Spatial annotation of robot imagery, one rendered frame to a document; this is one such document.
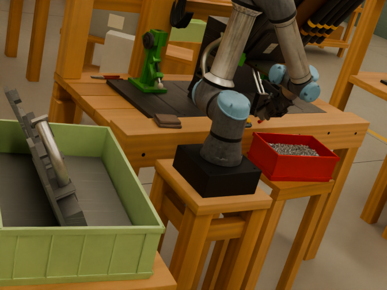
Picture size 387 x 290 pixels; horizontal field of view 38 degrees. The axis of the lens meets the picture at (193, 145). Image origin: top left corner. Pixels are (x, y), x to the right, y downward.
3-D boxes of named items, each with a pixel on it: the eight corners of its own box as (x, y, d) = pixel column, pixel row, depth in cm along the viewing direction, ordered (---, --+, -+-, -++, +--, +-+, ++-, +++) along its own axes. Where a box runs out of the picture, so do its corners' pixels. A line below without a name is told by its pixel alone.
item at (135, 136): (360, 147, 306) (370, 122, 300) (120, 170, 214) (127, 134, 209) (341, 136, 315) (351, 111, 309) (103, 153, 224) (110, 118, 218)
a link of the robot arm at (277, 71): (288, 70, 204) (310, 75, 210) (271, 60, 213) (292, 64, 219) (280, 90, 207) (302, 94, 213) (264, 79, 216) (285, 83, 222)
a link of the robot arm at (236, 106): (220, 140, 189) (229, 103, 184) (202, 122, 200) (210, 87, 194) (249, 139, 195) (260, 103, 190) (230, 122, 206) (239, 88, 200)
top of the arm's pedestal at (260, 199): (270, 208, 203) (273, 199, 201) (196, 216, 186) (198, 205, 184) (223, 165, 227) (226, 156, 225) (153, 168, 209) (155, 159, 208)
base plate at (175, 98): (326, 115, 298) (327, 111, 297) (152, 122, 231) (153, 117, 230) (273, 85, 327) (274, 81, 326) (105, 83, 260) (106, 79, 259)
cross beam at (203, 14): (285, 28, 330) (290, 13, 327) (84, 7, 251) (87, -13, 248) (280, 25, 334) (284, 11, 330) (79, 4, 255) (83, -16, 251)
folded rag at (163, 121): (174, 121, 233) (176, 114, 232) (181, 129, 227) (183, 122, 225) (152, 119, 229) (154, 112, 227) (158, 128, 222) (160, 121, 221)
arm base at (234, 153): (249, 163, 201) (256, 138, 197) (217, 169, 191) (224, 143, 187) (222, 144, 211) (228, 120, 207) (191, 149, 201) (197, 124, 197)
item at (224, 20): (256, 92, 297) (275, 30, 284) (212, 92, 279) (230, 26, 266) (235, 80, 310) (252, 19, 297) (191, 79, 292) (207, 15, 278)
